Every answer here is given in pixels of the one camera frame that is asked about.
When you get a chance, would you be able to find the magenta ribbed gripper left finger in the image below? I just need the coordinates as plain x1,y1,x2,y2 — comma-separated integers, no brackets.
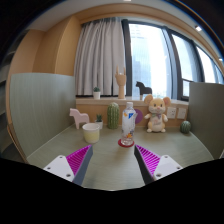
44,145,93,186

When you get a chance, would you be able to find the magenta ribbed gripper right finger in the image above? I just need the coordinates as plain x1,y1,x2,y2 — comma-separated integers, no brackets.
134,145,182,184

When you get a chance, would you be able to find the clear plastic water bottle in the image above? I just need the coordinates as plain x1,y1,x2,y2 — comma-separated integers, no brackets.
121,102,137,146

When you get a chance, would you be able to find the pale yellow plastic cup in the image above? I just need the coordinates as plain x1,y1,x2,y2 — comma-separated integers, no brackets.
82,123,100,143

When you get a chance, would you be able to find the red round coaster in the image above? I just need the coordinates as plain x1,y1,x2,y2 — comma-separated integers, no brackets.
118,139,135,148

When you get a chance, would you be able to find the beige plush mouse toy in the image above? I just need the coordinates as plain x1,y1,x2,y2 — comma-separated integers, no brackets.
144,94,171,133

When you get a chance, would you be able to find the pink wooden horse figure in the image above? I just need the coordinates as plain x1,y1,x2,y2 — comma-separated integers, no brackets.
70,108,89,128

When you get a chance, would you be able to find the small round green cactus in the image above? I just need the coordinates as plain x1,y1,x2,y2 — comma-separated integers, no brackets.
180,121,191,134

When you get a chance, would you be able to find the small potted plant on desk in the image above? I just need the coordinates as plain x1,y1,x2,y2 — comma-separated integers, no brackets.
95,114,103,129

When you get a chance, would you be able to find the purple round number sign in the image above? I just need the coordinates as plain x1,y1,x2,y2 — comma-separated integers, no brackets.
135,109,143,124

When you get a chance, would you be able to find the tall green ceramic cactus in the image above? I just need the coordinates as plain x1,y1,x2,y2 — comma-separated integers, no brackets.
107,102,120,129

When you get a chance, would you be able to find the left grey partition panel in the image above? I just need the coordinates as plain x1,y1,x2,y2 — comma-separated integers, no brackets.
9,73,76,158

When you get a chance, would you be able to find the grey partition panel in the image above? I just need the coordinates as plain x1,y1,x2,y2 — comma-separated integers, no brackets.
9,73,76,158
188,82,224,159

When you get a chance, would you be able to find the small potted plant on sill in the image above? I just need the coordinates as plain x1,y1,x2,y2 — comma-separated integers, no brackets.
93,87,100,99

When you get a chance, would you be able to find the black horse figure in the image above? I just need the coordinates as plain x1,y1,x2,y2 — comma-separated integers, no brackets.
136,81,152,99

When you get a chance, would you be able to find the right grey partition panel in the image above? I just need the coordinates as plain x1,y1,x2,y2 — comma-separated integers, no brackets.
188,82,224,159

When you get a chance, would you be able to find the wooden hand sculpture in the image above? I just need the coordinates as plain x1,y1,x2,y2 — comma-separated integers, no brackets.
115,67,126,99

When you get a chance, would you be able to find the grey curtain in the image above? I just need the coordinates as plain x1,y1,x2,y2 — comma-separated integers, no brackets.
74,17,125,96

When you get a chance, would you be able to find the left white wall socket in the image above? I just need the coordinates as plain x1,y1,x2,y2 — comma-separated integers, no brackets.
167,107,177,119

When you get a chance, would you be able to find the white wall socket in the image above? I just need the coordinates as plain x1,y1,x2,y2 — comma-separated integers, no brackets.
167,107,177,119
177,108,187,119

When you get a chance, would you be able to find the right white wall socket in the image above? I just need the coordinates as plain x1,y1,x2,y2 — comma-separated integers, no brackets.
177,108,187,119

